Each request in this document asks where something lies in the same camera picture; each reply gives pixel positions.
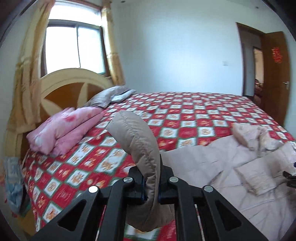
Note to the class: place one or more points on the yellow left curtain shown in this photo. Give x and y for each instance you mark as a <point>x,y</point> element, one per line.
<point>25,113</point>

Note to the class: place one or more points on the window with dark frame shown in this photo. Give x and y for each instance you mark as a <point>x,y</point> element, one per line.
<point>71,44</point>

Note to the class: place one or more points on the cream and brown headboard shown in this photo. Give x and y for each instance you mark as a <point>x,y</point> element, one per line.
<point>61,89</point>

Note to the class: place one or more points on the silver door handle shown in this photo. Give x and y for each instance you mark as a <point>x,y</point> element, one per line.
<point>287,85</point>

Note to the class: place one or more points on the yellow right curtain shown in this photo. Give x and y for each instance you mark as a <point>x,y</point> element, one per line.
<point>113,60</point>

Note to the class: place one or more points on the pink folded blanket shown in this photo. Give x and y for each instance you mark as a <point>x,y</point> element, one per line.
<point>62,131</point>

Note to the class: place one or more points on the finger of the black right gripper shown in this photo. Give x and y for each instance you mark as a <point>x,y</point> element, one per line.
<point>291,180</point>

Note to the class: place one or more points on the brown wooden door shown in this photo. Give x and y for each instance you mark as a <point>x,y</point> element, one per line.
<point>275,96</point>

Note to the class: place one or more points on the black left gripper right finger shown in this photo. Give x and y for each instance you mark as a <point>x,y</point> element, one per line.
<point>166,191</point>

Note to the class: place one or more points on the grey striped pillow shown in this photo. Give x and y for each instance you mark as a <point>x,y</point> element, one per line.
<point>111,95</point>

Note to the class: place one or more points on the yellow curtain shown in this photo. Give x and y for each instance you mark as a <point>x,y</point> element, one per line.
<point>113,60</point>
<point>25,113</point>

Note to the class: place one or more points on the beige quilted down jacket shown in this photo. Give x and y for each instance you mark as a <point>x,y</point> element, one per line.
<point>245,167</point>

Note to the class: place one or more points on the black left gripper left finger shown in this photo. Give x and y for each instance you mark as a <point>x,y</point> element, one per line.
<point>136,194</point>

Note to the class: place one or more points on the blue patterned cloth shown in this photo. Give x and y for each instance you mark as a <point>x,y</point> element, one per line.
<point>15,191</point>

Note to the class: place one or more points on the red patterned bed sheet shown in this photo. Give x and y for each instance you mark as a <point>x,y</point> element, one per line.
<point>176,120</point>

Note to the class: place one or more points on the red double happiness sticker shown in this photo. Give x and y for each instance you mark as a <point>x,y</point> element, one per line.
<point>276,55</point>

